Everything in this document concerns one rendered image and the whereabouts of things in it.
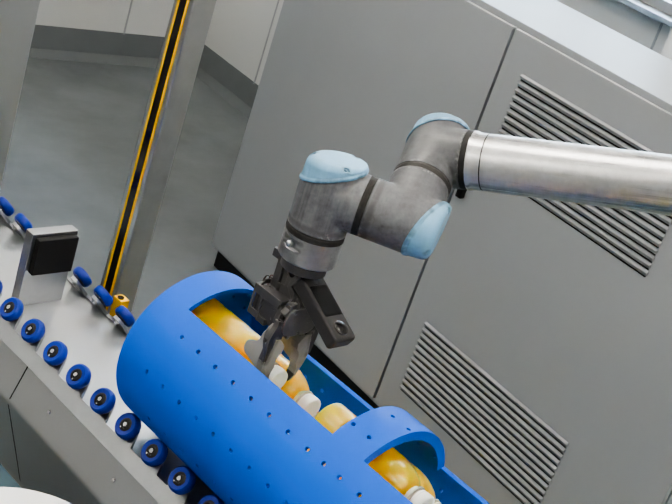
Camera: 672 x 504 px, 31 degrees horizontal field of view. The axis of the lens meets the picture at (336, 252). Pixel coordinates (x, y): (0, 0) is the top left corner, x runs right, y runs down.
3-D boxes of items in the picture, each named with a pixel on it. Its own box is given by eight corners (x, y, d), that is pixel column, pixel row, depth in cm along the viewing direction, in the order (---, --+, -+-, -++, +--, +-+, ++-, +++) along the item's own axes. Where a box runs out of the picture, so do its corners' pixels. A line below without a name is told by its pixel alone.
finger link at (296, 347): (282, 357, 196) (287, 311, 190) (306, 377, 192) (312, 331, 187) (267, 364, 194) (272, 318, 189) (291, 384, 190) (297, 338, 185)
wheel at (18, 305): (16, 295, 224) (10, 291, 222) (29, 308, 222) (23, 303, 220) (-1, 314, 224) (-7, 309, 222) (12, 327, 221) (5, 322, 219)
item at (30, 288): (55, 293, 239) (71, 224, 233) (66, 304, 236) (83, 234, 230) (10, 299, 231) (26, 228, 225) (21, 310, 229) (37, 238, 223)
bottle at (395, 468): (305, 449, 181) (391, 526, 170) (314, 412, 177) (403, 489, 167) (340, 434, 186) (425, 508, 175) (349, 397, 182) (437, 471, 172)
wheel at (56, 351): (60, 338, 216) (53, 334, 214) (73, 352, 213) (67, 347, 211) (42, 358, 215) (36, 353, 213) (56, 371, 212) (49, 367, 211)
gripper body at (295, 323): (280, 309, 192) (301, 242, 187) (315, 337, 187) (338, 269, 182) (244, 315, 186) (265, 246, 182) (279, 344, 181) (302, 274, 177)
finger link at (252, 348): (239, 370, 189) (265, 319, 188) (263, 391, 186) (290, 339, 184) (225, 369, 187) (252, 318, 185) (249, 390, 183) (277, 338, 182)
